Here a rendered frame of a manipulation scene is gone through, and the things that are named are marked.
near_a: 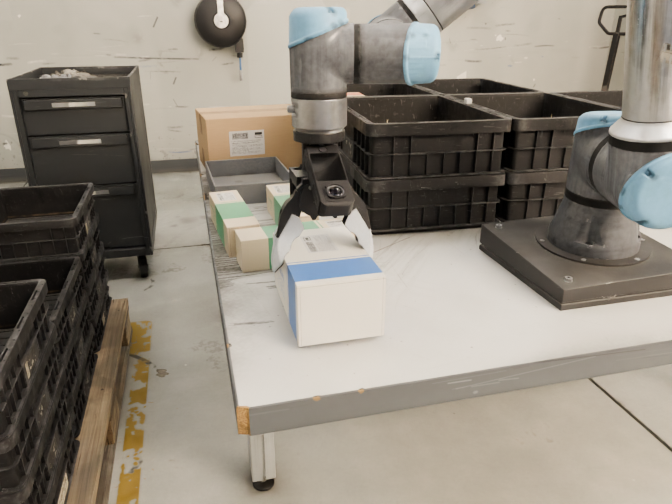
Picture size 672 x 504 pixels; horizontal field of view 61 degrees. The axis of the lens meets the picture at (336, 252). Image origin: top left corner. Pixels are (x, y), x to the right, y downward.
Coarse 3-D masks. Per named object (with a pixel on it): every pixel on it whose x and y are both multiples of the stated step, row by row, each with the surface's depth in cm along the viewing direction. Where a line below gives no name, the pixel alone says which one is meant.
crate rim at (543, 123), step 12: (456, 96) 147; (468, 96) 148; (480, 96) 149; (492, 96) 149; (552, 96) 148; (564, 96) 145; (612, 108) 126; (516, 120) 113; (528, 120) 112; (540, 120) 113; (552, 120) 113; (564, 120) 114; (576, 120) 114
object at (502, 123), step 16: (384, 96) 145; (400, 96) 145; (416, 96) 145; (432, 96) 146; (352, 112) 120; (480, 112) 123; (368, 128) 108; (384, 128) 107; (400, 128) 108; (416, 128) 108; (432, 128) 109; (448, 128) 110; (464, 128) 110; (480, 128) 111; (496, 128) 112
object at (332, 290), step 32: (288, 256) 81; (320, 256) 81; (352, 256) 81; (288, 288) 79; (320, 288) 73; (352, 288) 74; (384, 288) 75; (320, 320) 75; (352, 320) 76; (384, 320) 77
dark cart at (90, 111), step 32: (32, 96) 220; (64, 96) 227; (96, 96) 228; (128, 96) 229; (32, 128) 226; (64, 128) 229; (96, 128) 232; (128, 128) 235; (32, 160) 231; (64, 160) 234; (96, 160) 237; (128, 160) 240; (96, 192) 240; (128, 192) 243; (128, 224) 250; (128, 256) 253
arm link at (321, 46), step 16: (304, 16) 69; (320, 16) 69; (336, 16) 70; (304, 32) 70; (320, 32) 69; (336, 32) 70; (352, 32) 70; (288, 48) 73; (304, 48) 70; (320, 48) 70; (336, 48) 70; (352, 48) 70; (304, 64) 71; (320, 64) 71; (336, 64) 71; (352, 64) 71; (304, 80) 72; (320, 80) 72; (336, 80) 72; (352, 80) 73; (304, 96) 73; (320, 96) 72; (336, 96) 73
